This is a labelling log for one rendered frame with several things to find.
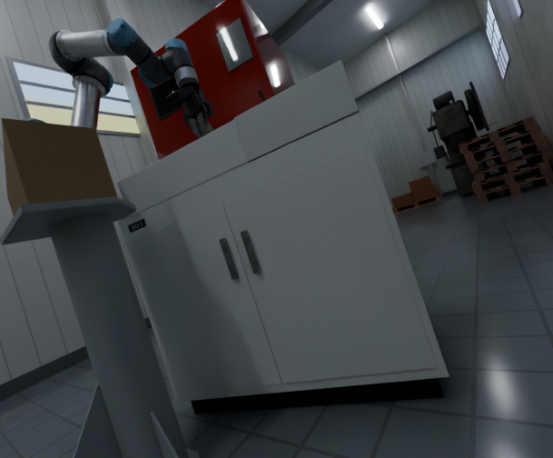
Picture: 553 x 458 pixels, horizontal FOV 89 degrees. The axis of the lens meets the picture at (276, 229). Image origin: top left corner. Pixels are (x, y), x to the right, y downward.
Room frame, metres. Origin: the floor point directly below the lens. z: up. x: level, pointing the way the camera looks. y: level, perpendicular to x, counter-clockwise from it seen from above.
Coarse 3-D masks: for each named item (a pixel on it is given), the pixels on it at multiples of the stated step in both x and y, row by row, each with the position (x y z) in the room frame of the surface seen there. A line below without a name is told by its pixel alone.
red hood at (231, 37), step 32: (224, 0) 1.43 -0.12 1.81; (192, 32) 1.52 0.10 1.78; (224, 32) 1.45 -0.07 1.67; (256, 32) 1.47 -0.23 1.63; (224, 64) 1.48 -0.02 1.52; (256, 64) 1.41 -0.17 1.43; (160, 96) 1.64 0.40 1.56; (224, 96) 1.50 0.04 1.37; (256, 96) 1.43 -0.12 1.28; (160, 128) 1.67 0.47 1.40
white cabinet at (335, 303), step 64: (192, 192) 0.96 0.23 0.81; (256, 192) 0.87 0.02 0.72; (320, 192) 0.80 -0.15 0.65; (384, 192) 0.74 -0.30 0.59; (192, 256) 0.98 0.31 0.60; (256, 256) 0.89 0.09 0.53; (320, 256) 0.82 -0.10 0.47; (384, 256) 0.76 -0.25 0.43; (192, 320) 1.02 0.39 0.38; (256, 320) 0.92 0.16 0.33; (320, 320) 0.84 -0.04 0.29; (384, 320) 0.78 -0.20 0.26; (192, 384) 1.05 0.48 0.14; (256, 384) 0.95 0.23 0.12; (320, 384) 0.87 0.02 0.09; (384, 384) 0.84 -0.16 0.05
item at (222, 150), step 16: (224, 128) 0.88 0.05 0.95; (192, 144) 0.93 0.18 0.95; (208, 144) 0.91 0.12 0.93; (224, 144) 0.89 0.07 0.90; (240, 144) 0.87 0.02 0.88; (160, 160) 0.99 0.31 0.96; (176, 160) 0.96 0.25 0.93; (192, 160) 0.94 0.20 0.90; (208, 160) 0.92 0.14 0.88; (224, 160) 0.90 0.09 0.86; (240, 160) 0.88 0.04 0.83; (144, 176) 1.02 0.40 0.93; (160, 176) 1.00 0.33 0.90; (176, 176) 0.97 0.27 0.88; (192, 176) 0.95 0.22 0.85; (208, 176) 0.93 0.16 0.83; (128, 192) 1.06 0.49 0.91; (144, 192) 1.03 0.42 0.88; (160, 192) 1.01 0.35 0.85; (176, 192) 0.98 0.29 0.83; (144, 208) 1.04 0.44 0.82
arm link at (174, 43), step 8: (176, 40) 0.95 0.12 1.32; (168, 48) 0.95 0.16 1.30; (176, 48) 0.94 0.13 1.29; (184, 48) 0.96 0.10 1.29; (168, 56) 0.95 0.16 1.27; (176, 56) 0.94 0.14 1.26; (184, 56) 0.95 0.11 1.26; (168, 64) 0.96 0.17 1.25; (176, 64) 0.95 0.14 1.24; (184, 64) 0.95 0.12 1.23; (192, 64) 0.97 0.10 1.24
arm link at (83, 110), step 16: (80, 64) 1.07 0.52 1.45; (96, 64) 1.13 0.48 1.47; (80, 80) 1.09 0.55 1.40; (96, 80) 1.11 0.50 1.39; (112, 80) 1.19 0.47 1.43; (80, 96) 1.07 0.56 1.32; (96, 96) 1.11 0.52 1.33; (80, 112) 1.05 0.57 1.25; (96, 112) 1.10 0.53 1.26; (96, 128) 1.10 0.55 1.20
